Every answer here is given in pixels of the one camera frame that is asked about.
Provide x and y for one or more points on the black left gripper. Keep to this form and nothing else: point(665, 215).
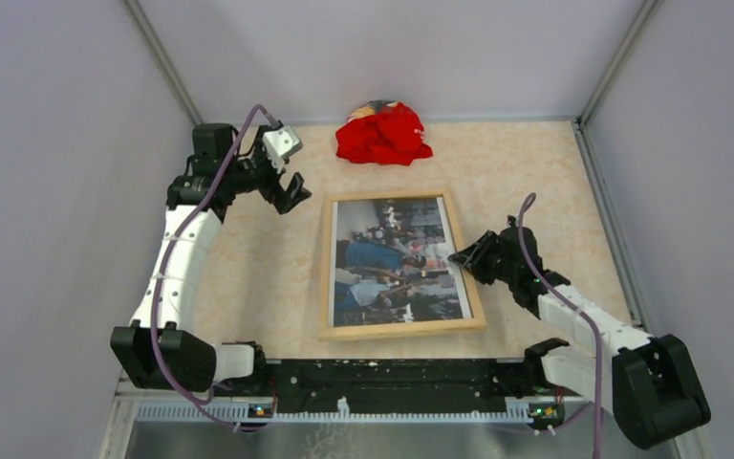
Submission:
point(282, 200)

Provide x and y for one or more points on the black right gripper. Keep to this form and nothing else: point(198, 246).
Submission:
point(473, 259)

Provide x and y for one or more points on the printed colour photo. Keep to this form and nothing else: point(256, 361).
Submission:
point(395, 260)

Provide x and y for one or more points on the light wooden picture frame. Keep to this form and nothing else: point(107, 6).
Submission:
point(326, 285)

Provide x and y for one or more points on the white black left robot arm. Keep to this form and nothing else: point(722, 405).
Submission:
point(158, 349)

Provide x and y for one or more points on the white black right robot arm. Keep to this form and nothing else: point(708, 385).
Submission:
point(649, 384)

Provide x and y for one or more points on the red crumpled cloth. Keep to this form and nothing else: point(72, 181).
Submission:
point(382, 132)

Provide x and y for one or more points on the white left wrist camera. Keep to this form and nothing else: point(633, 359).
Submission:
point(281, 144)

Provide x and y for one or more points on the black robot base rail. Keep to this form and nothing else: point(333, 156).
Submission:
point(416, 386)

